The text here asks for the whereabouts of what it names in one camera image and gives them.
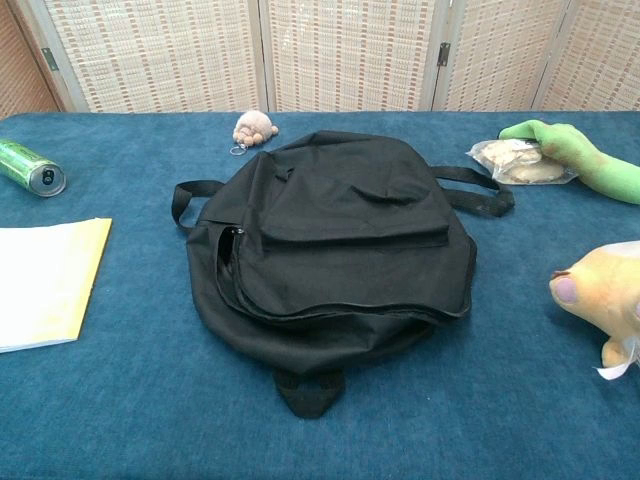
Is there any black fabric backpack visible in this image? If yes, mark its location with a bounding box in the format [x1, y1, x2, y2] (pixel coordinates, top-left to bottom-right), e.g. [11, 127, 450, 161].
[171, 129, 516, 420]

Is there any white and yellow book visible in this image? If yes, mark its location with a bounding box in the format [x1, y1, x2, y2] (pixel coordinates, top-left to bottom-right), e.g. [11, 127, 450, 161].
[0, 217, 114, 355]

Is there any clear bag of biscuits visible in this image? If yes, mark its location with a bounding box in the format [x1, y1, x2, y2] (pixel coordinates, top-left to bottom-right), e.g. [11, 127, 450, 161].
[467, 138, 579, 187]

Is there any woven folding screen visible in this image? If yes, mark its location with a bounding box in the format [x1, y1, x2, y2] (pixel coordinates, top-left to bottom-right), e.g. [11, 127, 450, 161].
[24, 0, 640, 114]

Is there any yellow plush animal toy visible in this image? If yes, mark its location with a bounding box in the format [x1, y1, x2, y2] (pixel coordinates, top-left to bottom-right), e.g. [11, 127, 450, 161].
[548, 240, 640, 384]

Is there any green plush toy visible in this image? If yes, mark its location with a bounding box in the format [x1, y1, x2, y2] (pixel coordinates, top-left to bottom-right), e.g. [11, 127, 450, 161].
[497, 118, 640, 205]

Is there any green drink can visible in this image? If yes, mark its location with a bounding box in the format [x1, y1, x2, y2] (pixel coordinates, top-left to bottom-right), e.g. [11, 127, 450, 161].
[0, 138, 67, 198]

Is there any pink plush keychain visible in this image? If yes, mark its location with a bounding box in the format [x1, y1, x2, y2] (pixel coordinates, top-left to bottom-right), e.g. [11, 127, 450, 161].
[229, 110, 280, 157]

